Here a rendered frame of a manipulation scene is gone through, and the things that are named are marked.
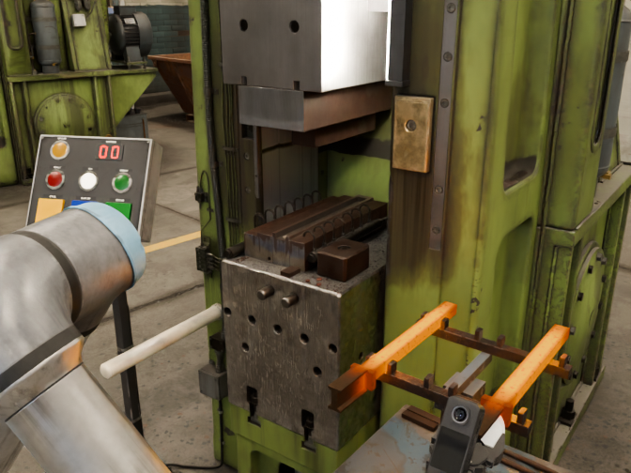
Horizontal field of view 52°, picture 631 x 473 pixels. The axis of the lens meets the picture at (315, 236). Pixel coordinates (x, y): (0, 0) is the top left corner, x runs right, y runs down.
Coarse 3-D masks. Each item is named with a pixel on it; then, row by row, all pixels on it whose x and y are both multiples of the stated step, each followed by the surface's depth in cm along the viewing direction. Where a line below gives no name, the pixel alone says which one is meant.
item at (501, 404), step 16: (560, 336) 120; (544, 352) 114; (528, 368) 108; (544, 368) 112; (512, 384) 103; (528, 384) 105; (496, 400) 97; (512, 400) 99; (496, 416) 94; (480, 432) 90
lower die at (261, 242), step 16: (304, 208) 191; (320, 208) 188; (384, 208) 192; (272, 224) 178; (288, 224) 175; (320, 224) 174; (336, 224) 174; (384, 224) 194; (256, 240) 170; (272, 240) 167; (288, 240) 164; (304, 240) 163; (320, 240) 167; (256, 256) 172; (272, 256) 168; (288, 256) 165; (304, 256) 162
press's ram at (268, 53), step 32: (224, 0) 154; (256, 0) 148; (288, 0) 143; (320, 0) 139; (352, 0) 148; (384, 0) 151; (224, 32) 156; (256, 32) 151; (288, 32) 146; (320, 32) 141; (352, 32) 151; (384, 32) 162; (224, 64) 159; (256, 64) 154; (288, 64) 148; (320, 64) 143; (352, 64) 153; (384, 64) 165
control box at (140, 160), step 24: (48, 144) 183; (72, 144) 182; (96, 144) 181; (120, 144) 180; (144, 144) 179; (48, 168) 182; (72, 168) 181; (96, 168) 180; (120, 168) 179; (144, 168) 177; (48, 192) 181; (72, 192) 179; (96, 192) 178; (120, 192) 177; (144, 192) 176; (144, 216) 176; (144, 240) 179
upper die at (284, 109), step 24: (240, 96) 159; (264, 96) 155; (288, 96) 151; (312, 96) 151; (336, 96) 159; (360, 96) 168; (384, 96) 179; (240, 120) 161; (264, 120) 157; (288, 120) 153; (312, 120) 153; (336, 120) 162
